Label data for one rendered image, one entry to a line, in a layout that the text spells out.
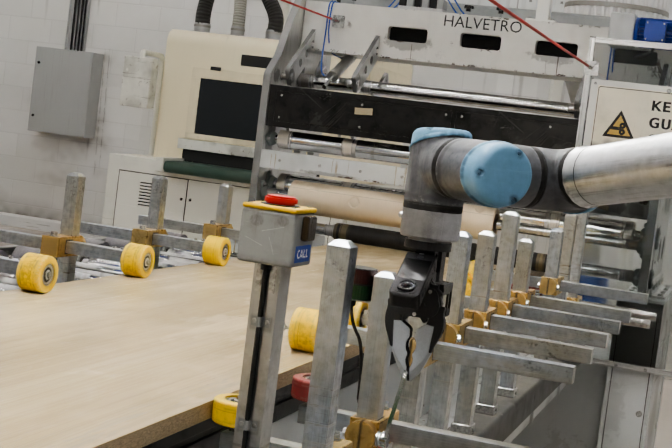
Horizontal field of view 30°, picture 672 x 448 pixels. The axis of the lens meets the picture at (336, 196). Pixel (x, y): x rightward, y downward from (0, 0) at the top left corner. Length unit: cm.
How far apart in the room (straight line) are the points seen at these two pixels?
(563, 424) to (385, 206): 102
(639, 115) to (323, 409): 284
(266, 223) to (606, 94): 308
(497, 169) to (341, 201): 298
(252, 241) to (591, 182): 51
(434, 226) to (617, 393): 275
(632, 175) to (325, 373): 50
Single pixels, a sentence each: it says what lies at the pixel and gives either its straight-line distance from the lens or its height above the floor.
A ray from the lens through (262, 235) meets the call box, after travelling 148.
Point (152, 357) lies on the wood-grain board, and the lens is 215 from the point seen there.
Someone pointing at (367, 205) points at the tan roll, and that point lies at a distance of 467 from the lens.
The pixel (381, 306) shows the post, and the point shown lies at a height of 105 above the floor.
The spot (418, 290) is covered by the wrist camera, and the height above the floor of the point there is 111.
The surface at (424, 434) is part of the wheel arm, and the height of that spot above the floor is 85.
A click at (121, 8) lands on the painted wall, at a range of 1212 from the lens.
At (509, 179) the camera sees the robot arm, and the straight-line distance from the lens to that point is 175.
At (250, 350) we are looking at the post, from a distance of 151.
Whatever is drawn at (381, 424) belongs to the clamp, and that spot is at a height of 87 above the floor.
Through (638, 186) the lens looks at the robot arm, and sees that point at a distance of 169.
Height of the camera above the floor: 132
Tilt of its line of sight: 3 degrees down
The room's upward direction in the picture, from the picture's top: 7 degrees clockwise
